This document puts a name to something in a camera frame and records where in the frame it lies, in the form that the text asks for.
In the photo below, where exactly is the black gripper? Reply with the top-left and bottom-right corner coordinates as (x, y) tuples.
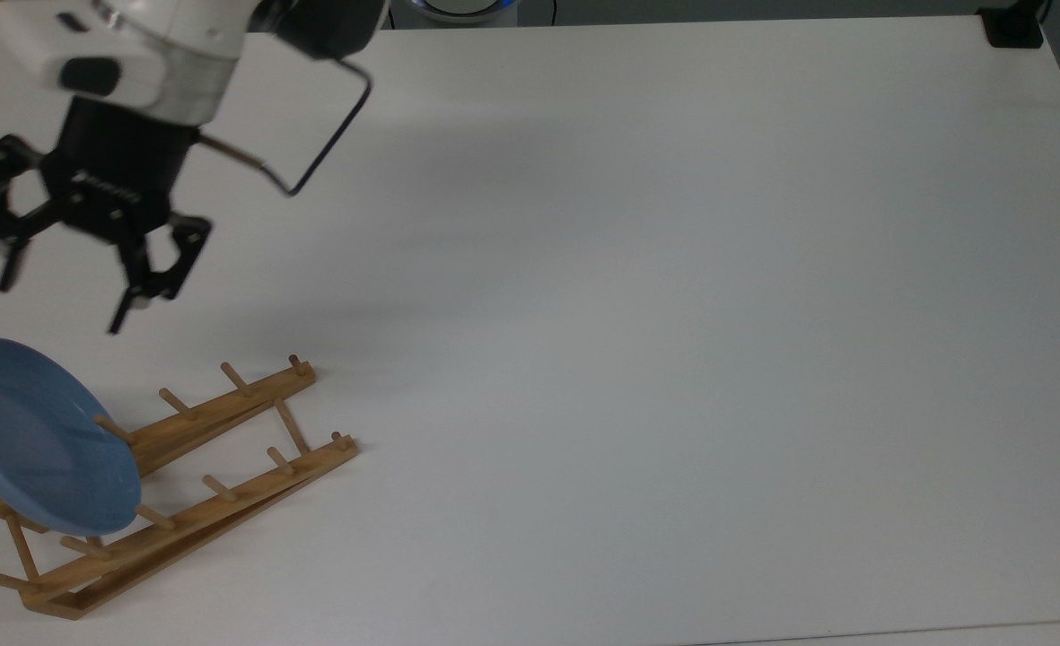
(0, 94), (214, 336)

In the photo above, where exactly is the blue plate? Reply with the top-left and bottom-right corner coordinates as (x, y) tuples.
(0, 337), (143, 537)

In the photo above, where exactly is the wooden plate rack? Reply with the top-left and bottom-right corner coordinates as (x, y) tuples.
(0, 354), (359, 621)

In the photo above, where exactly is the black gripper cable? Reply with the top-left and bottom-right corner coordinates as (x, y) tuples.
(197, 58), (374, 198)

